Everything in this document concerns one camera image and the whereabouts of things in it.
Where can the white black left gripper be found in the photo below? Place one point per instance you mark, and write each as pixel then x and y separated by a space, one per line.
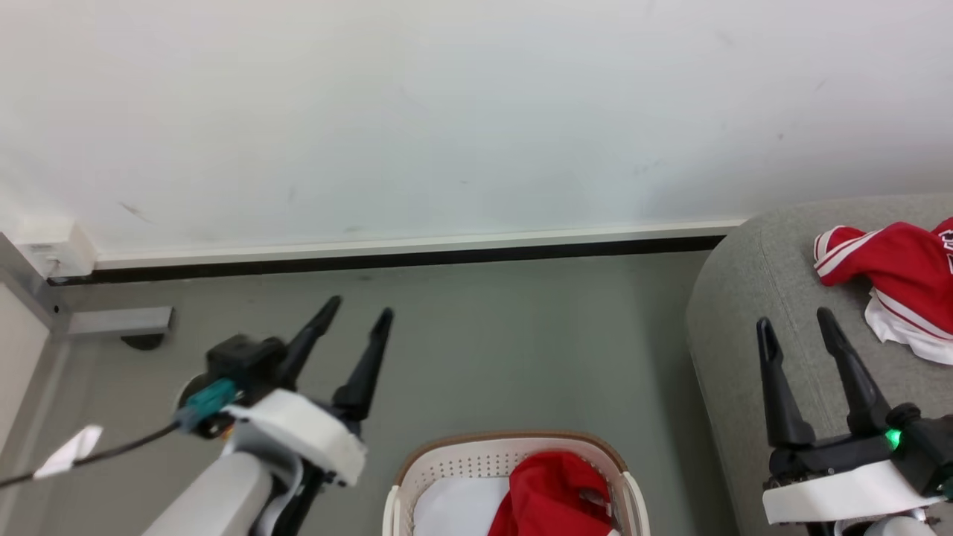
pixel 298 432

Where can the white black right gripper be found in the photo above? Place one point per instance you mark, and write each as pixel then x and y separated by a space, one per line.
pixel 841 491

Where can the red jersey with white stripes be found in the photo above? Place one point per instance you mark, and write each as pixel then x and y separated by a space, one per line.
pixel 901 268

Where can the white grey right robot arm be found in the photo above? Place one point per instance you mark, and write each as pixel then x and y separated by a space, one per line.
pixel 893 528

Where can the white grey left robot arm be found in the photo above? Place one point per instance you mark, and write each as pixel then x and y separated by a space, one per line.
pixel 216 499

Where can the grey upholstered seat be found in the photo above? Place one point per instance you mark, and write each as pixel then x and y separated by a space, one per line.
pixel 744 298

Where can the black skirting strip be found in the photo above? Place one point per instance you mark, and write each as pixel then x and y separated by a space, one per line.
pixel 372 260

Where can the white laundry basket brown rim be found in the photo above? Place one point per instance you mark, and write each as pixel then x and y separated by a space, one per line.
pixel 476 454

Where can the white garment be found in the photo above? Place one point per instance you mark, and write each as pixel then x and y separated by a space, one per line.
pixel 458 510

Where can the black round foot pad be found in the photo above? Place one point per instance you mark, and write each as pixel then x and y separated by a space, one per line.
pixel 143 342

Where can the grey metal foot bar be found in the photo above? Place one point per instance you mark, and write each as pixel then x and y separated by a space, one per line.
pixel 119 321

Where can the plain red garment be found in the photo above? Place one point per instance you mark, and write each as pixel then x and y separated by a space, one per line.
pixel 551 495

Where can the white junction box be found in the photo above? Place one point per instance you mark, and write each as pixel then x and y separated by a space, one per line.
pixel 56 249

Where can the white partition panel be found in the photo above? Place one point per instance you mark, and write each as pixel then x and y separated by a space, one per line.
pixel 18 357

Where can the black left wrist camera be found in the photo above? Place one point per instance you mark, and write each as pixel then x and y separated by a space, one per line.
pixel 246 365

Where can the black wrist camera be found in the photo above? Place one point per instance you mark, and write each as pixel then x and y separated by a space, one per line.
pixel 927 447
pixel 246 365

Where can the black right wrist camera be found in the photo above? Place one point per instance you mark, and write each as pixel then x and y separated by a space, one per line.
pixel 927 447

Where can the grey metal frame post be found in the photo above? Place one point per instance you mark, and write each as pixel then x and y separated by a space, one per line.
pixel 26 286

